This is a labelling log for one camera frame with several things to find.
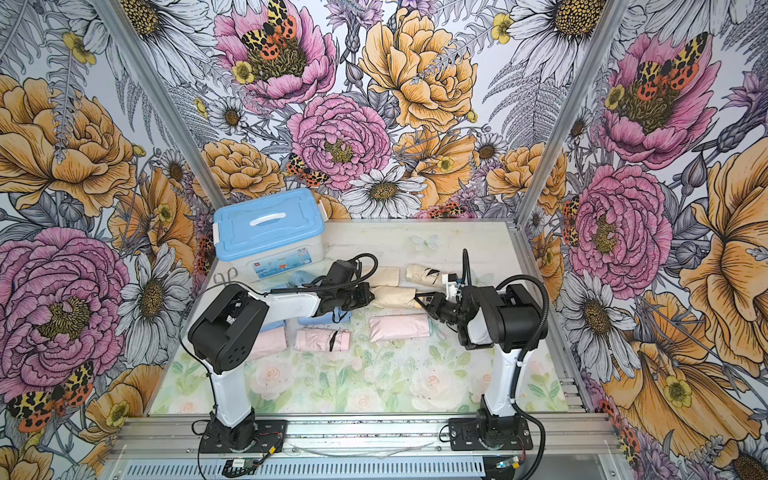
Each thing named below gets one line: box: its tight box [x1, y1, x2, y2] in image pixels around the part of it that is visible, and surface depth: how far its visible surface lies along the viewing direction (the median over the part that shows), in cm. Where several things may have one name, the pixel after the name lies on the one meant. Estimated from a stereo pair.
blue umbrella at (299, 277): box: [288, 270, 318, 287], surface depth 102 cm
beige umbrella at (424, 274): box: [405, 263, 444, 287], surface depth 104 cm
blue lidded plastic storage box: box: [212, 188, 327, 281], surface depth 99 cm
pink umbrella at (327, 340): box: [294, 328, 351, 352], surface depth 89 cm
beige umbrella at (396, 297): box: [372, 286, 425, 309], surface depth 96 cm
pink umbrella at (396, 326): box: [369, 313, 431, 342], surface depth 92 cm
